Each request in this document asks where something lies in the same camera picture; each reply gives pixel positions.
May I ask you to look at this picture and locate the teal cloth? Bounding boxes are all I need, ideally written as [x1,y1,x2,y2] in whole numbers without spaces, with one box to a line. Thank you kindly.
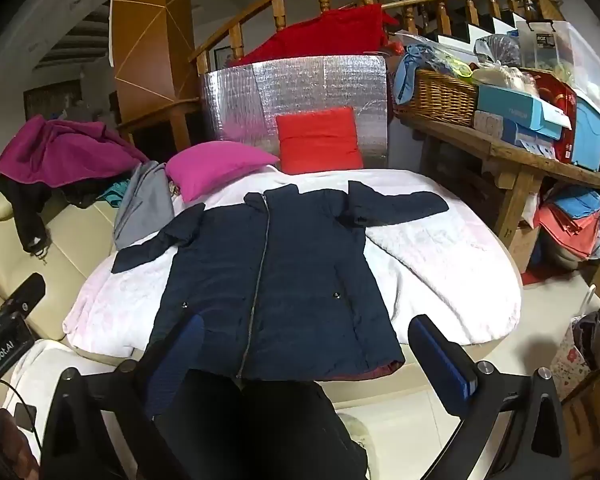
[96,182,131,208]

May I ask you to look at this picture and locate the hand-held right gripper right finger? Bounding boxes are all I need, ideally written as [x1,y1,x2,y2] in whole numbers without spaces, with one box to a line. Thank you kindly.
[407,314,573,480]

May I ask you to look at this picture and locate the black cable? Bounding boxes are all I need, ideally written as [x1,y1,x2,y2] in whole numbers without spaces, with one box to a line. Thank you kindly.
[0,380,41,433]

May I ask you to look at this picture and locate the plastic bag with dark contents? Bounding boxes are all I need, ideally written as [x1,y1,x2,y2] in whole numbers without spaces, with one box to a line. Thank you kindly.
[475,34,522,67]

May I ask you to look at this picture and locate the patterned pale box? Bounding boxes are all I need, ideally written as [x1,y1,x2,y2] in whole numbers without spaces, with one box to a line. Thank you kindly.
[472,110,505,135]

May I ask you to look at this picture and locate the clear plastic storage box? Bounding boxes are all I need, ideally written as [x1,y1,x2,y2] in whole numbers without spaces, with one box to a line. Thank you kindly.
[517,20,600,111]

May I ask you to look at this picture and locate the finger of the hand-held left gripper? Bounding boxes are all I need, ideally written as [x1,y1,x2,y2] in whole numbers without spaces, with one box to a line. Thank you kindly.
[0,272,47,318]

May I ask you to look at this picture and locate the black garment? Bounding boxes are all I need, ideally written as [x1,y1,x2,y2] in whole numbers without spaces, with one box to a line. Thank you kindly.
[0,175,116,256]

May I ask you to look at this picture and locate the magenta garment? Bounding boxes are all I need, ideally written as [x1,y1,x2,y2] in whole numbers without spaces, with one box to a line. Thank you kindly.
[0,114,153,190]

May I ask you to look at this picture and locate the blue shoe box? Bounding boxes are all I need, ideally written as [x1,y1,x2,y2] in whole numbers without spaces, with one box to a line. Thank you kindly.
[476,84,573,141]

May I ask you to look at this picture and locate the wicker basket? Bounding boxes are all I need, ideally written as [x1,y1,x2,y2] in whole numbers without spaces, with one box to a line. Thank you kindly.
[394,69,481,128]

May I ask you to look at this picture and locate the red gift box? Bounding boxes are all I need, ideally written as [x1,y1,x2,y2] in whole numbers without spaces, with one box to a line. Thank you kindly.
[535,71,581,163]

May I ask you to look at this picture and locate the white plastic bag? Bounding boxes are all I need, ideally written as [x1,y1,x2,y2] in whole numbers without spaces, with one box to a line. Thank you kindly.
[472,62,538,98]

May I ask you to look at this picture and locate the magenta pillow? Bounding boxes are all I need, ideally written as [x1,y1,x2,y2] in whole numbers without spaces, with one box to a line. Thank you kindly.
[165,142,281,204]

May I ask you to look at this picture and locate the red cloth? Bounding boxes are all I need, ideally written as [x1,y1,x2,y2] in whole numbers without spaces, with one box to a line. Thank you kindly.
[227,4,401,67]

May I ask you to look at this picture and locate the pile of orange cloths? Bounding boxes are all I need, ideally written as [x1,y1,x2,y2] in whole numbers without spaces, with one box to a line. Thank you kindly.
[537,192,600,261]

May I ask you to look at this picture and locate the floral paper bag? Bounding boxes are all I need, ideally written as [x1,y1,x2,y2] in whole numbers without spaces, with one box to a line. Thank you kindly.
[550,310,600,401]

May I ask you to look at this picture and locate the blue plastic bin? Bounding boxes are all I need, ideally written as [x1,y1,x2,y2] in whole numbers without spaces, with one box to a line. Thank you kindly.
[570,95,600,172]

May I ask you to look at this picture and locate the yellow-green goggles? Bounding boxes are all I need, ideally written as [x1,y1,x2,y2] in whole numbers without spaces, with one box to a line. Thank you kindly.
[447,55,476,81]

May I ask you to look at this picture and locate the blue cloth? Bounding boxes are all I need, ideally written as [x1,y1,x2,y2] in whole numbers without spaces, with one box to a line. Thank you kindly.
[394,42,448,106]

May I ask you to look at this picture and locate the wooden side table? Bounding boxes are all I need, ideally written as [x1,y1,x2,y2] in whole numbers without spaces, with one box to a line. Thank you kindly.
[395,110,600,251]

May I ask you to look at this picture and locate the wooden stair railing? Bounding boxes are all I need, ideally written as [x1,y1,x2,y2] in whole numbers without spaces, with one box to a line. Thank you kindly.
[189,0,581,76]

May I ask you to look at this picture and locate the navy blue padded jacket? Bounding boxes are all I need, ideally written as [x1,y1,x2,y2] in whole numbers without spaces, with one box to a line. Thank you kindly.
[111,180,450,381]

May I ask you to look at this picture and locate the pale pink fleece blanket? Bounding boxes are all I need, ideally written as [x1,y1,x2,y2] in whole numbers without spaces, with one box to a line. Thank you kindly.
[62,167,523,361]

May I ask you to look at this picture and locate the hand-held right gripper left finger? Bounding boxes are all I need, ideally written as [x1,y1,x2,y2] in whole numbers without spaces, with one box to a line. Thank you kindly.
[40,312,206,480]

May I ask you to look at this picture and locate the red cushion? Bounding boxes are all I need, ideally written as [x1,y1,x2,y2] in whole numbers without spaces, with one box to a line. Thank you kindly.
[275,106,365,176]

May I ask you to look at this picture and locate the grey garment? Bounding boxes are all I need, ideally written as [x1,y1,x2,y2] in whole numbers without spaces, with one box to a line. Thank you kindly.
[112,160,177,251]

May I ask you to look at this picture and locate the person's left forearm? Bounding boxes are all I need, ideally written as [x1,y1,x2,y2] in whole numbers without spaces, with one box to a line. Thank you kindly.
[0,407,38,480]

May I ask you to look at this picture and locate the cream leather sofa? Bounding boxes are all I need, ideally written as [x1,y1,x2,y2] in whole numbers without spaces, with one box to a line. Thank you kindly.
[0,190,146,361]

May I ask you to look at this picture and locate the wooden column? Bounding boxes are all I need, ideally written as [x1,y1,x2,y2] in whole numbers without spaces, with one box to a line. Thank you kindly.
[111,0,201,151]

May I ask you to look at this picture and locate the silver foil insulation board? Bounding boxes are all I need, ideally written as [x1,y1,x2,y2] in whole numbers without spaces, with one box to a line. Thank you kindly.
[198,54,392,171]

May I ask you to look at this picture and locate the white fleece cover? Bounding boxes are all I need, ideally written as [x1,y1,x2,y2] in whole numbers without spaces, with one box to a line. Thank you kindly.
[2,337,146,480]

